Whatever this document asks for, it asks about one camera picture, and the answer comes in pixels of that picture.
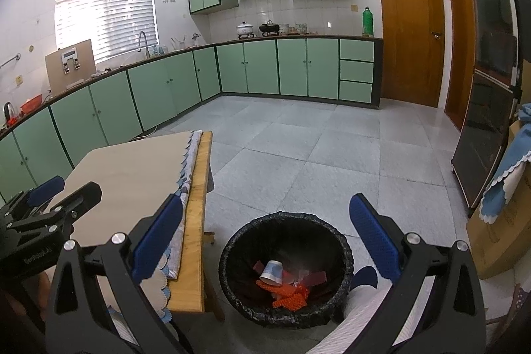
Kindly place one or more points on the red basket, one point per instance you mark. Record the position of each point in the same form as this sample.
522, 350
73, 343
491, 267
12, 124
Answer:
31, 104

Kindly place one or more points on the green bottle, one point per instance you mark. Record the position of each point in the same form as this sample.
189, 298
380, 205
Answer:
368, 22

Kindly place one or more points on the open wooden door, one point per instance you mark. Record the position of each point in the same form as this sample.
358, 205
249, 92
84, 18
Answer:
462, 47

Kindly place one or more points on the wooden table with cloth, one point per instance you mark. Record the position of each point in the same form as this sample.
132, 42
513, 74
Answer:
124, 180

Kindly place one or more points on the small cardboard box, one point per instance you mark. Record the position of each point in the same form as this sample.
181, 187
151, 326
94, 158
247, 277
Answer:
70, 65

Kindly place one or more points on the person's left hand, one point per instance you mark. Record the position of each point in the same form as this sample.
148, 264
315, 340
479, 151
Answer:
43, 289

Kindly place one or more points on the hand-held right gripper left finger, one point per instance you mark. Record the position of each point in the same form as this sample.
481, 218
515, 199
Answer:
159, 238

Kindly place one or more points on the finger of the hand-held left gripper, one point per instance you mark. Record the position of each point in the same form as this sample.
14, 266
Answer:
47, 189
79, 198

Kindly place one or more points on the red paper cup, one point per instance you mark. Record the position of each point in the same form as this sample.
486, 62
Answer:
317, 278

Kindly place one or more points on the green cabinet drawer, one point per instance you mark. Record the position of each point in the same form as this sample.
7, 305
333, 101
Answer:
356, 71
355, 92
356, 50

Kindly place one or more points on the black-lined trash bin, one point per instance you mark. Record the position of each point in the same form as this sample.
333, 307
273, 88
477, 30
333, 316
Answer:
286, 238

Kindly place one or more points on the closed wooden door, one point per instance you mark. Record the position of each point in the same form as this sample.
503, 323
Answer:
408, 30

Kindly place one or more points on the white cooking pot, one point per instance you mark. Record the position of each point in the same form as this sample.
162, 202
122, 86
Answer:
244, 29

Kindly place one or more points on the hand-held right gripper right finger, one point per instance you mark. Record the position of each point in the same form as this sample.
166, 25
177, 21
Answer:
375, 238

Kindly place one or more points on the metal faucet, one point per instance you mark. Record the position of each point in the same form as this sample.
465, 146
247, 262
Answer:
143, 45

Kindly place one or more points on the metal kettle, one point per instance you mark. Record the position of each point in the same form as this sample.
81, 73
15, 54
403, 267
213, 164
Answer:
7, 112

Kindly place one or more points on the person's striped white leg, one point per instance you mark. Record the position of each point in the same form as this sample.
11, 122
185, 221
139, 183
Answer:
365, 321

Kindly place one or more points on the white blue paper cup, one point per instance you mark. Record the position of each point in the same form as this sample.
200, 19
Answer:
271, 272

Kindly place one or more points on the blue scalloped cloth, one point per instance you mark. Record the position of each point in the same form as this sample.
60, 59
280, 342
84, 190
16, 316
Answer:
504, 192

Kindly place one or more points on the black wok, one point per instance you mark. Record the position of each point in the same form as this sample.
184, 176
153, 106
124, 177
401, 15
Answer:
269, 29

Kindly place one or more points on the patterned tablecloth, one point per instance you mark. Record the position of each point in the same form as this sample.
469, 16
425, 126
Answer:
188, 175

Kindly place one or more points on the large cardboard box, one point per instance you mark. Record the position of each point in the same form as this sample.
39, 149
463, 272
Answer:
506, 246

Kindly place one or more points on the orange foam net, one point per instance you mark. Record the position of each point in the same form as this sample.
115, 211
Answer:
269, 286
292, 299

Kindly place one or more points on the white window blind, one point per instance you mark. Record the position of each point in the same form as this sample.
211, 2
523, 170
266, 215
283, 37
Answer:
106, 9

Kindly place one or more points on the black glass cabinet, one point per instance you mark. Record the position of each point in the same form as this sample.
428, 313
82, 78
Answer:
485, 109

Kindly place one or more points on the metal towel rail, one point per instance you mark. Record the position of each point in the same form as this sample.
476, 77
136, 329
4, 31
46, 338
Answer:
10, 60

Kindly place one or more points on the green base cabinet run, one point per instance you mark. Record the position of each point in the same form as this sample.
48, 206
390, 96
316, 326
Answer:
157, 80

